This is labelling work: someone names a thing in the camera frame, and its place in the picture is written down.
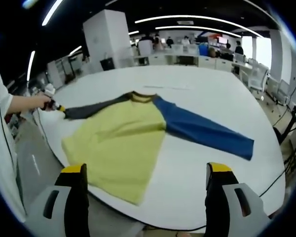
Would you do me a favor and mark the white storage rack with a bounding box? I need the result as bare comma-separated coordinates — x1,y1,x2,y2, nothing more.
46,55,90,89

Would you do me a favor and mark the row of white desk cabinets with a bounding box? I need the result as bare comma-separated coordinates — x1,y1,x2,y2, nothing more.
132,52,234,73

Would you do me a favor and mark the black bin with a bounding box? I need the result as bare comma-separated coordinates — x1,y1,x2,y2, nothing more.
100,58,115,72

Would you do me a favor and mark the white mesh office chair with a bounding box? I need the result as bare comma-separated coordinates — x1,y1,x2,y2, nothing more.
247,63,270,94

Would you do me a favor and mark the long curved ceiling light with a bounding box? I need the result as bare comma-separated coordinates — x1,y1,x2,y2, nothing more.
134,14,264,38

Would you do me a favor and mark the white square pillar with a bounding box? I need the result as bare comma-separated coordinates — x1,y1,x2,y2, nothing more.
82,9,134,72

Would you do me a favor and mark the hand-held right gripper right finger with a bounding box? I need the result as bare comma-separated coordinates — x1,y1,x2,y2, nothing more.
204,162,272,237

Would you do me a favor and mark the white window pillar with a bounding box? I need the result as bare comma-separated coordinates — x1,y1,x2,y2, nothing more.
269,29,291,82

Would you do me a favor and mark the person's white shirt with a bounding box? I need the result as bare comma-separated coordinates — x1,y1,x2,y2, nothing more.
0,56,28,223

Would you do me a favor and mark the yellow blue grey garment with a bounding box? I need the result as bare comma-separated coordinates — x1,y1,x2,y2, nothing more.
61,90,255,205

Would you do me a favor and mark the blue container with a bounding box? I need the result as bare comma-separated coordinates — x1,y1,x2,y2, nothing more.
198,43,209,56

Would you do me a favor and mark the white panel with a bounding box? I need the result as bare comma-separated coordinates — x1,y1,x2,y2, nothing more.
138,39,154,57

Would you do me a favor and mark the black cable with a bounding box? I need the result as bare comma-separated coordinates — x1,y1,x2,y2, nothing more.
0,62,20,174
258,169,286,198

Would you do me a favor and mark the person's left hand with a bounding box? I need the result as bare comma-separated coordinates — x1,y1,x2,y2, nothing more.
30,94,52,113

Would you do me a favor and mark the short curved ceiling light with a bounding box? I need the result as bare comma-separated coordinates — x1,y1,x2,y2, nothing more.
154,25,243,38

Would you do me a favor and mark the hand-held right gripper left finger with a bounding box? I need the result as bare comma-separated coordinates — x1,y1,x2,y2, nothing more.
24,162,91,237

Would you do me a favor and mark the black tripod stand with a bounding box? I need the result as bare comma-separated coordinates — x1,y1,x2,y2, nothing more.
272,74,296,174

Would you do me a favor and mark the ceiling light strip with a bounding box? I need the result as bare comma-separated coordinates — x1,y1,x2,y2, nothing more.
26,50,37,82
41,0,64,27
68,45,82,57

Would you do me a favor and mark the grey office chair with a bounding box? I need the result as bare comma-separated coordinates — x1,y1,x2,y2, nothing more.
265,76,291,106

